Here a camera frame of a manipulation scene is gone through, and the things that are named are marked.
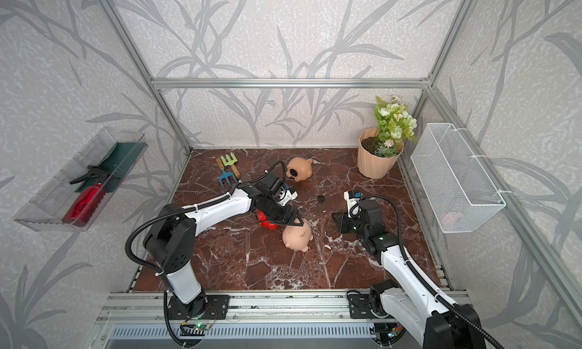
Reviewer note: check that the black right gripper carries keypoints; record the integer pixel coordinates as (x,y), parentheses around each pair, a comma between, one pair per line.
(343,220)

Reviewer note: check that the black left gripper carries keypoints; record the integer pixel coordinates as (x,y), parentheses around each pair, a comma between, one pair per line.
(284,218)

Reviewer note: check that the red piggy bank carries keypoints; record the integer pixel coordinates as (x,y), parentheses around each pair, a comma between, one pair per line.
(264,222)

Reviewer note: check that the pink piggy bank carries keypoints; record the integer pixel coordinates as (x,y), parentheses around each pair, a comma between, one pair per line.
(297,238)

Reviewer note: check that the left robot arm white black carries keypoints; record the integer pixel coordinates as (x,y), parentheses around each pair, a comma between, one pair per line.
(189,297)

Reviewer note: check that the blue toy garden fork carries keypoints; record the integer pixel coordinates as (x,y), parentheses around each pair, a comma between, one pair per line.
(225,177)

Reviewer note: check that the green toy garden rake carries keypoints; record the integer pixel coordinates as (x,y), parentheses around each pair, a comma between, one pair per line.
(231,160)

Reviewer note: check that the peach flower pot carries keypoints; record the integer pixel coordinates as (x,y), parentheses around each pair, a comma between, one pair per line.
(372,166)

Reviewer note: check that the pink object in basket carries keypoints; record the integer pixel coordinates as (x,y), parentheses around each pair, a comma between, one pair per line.
(450,220)

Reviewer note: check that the artificial green white plant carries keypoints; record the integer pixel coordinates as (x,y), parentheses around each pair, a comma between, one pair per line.
(395,125)

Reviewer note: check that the red spray bottle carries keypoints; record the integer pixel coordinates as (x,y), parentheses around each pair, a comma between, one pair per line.
(85,206)

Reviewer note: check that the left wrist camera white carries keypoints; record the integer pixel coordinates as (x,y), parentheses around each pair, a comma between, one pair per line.
(286,195)

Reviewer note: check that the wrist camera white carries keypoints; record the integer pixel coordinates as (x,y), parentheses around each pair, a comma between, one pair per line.
(352,198)
(286,195)

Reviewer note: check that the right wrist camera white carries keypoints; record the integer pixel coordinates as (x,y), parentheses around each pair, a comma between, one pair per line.
(352,198)

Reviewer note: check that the white wire mesh basket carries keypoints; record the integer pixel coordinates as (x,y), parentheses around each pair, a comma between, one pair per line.
(454,179)

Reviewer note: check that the aluminium frame crossbar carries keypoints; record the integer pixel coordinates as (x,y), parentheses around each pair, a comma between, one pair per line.
(167,83)

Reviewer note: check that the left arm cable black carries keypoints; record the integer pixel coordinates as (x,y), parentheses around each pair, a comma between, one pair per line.
(145,230)

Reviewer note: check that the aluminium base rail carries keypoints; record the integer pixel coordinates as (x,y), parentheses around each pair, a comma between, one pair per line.
(267,319)

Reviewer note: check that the clear plastic wall tray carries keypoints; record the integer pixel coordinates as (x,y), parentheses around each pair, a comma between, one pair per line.
(71,201)

